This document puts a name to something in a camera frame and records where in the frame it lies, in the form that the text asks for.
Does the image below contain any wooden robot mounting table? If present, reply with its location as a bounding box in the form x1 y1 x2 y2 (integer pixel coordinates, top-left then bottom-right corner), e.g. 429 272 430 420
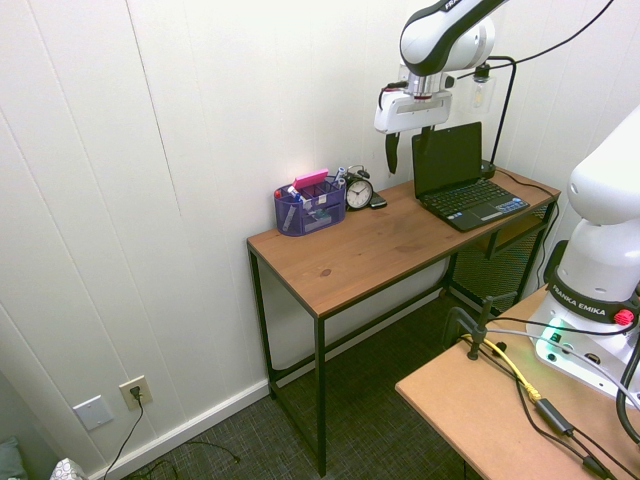
394 283 640 480

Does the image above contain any yellow network cable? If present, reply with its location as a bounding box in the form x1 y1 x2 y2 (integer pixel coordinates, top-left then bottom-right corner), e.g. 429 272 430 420
480 338 544 402

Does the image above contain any black cable adapter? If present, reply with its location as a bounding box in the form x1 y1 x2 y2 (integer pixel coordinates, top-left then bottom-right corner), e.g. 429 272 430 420
533 396 576 437

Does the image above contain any black metal clamp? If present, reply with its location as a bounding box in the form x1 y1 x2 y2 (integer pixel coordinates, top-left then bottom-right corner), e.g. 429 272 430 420
441 294 507 362

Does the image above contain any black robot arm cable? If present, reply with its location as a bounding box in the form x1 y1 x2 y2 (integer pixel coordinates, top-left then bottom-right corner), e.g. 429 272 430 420
513 0 617 65

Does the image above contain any grey cable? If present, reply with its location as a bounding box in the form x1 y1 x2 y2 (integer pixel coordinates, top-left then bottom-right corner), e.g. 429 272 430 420
483 327 640 394

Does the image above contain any black laptop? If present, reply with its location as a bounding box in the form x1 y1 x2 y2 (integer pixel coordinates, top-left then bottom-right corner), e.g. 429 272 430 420
411 120 532 234

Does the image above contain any black power cord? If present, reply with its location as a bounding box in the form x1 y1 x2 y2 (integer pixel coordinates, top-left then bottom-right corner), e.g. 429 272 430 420
101 386 242 480

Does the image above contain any teal cushion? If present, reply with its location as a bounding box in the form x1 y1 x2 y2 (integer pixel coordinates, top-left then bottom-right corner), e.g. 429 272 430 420
0 435 27 480

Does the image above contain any purple mesh desk organizer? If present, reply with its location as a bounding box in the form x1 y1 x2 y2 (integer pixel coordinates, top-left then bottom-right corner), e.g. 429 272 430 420
273 174 348 238

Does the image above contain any wooden desk with black frame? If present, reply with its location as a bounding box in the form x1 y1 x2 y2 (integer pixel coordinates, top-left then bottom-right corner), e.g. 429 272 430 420
246 166 563 478

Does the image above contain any beige wall outlet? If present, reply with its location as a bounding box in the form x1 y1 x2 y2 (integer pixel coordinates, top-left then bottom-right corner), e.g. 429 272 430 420
118 375 153 413

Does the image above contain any black alarm clock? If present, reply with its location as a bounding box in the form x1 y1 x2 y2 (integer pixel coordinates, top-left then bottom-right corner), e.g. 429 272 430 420
344 164 376 212

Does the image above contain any black desk lamp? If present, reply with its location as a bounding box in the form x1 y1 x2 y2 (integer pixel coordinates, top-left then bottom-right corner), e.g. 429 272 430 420
468 55 518 179

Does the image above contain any patterned white tissue box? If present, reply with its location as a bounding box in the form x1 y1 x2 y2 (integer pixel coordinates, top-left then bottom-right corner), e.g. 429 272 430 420
49 456 84 480

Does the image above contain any white blank wall plate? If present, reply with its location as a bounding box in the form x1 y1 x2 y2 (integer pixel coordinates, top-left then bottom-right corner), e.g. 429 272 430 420
72 395 116 433

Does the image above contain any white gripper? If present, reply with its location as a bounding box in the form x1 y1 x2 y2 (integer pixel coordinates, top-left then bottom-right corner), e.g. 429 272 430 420
374 89 456 176

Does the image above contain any pink sticky note pad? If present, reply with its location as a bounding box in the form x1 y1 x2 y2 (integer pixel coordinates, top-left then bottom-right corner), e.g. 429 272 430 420
293 169 330 190

